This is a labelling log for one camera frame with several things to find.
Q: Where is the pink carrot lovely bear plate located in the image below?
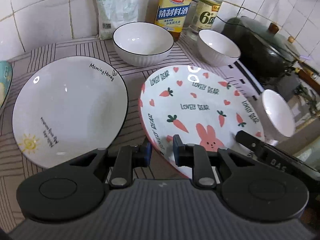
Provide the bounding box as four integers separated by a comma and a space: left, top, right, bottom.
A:
138, 65, 265, 178

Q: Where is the teal fried egg plate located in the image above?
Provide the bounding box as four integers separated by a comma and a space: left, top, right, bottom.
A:
0, 61, 13, 113

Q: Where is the large white ribbed bowl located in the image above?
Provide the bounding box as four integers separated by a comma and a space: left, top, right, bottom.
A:
256, 89, 296, 141

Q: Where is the black gas stove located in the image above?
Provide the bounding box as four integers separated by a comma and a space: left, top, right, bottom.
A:
262, 62, 319, 118

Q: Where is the white morning honey plate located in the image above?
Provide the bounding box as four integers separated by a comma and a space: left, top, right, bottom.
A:
12, 56, 129, 168

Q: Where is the black wok with lid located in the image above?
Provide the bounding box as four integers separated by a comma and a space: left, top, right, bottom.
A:
221, 16, 297, 86

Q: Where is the small white bowl near vinegar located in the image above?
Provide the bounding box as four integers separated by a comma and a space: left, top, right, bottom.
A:
197, 30, 241, 67

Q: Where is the striped white tablecloth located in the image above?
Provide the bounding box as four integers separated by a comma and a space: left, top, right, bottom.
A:
1, 36, 263, 232

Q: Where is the white vinegar bottle yellow cap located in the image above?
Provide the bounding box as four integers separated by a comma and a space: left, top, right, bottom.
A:
187, 0, 223, 41

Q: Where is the white salt bag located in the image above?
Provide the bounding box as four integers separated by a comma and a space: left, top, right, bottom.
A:
96, 0, 139, 40

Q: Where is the cooking wine bottle yellow label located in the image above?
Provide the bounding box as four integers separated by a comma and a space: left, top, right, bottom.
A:
155, 0, 192, 42

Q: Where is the wooden wok handle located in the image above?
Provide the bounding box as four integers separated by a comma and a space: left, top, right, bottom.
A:
295, 68, 320, 94

